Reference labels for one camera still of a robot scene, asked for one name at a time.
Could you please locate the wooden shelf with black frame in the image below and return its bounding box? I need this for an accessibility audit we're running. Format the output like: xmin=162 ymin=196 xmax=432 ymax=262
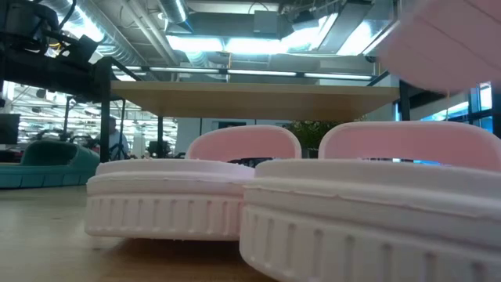
xmin=93 ymin=56 xmax=501 ymax=164

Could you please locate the pink rubber slide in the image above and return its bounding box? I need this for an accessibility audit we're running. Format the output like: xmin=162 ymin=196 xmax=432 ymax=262
xmin=377 ymin=0 xmax=501 ymax=93
xmin=238 ymin=120 xmax=501 ymax=282
xmin=84 ymin=124 xmax=302 ymax=242

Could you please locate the green rubber slide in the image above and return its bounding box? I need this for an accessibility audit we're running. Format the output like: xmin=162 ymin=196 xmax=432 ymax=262
xmin=0 ymin=139 xmax=102 ymax=190

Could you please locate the potted green plant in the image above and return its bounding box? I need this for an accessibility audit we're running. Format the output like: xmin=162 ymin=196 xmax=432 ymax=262
xmin=283 ymin=119 xmax=342 ymax=160

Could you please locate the long ceiling light strip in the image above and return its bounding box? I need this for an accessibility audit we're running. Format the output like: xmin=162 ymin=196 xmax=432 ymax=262
xmin=111 ymin=65 xmax=373 ymax=82

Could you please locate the person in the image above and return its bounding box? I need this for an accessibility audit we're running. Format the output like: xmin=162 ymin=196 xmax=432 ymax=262
xmin=106 ymin=116 xmax=131 ymax=161

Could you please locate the black monitor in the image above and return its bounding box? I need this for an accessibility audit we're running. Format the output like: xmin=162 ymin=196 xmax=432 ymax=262
xmin=0 ymin=113 xmax=21 ymax=146

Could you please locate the black aluminium table frame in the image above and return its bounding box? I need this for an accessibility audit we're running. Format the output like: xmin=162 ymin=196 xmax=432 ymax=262
xmin=234 ymin=156 xmax=416 ymax=168

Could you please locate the silver ventilation duct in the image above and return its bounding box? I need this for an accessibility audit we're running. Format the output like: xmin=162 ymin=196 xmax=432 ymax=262
xmin=38 ymin=0 xmax=146 ymax=68

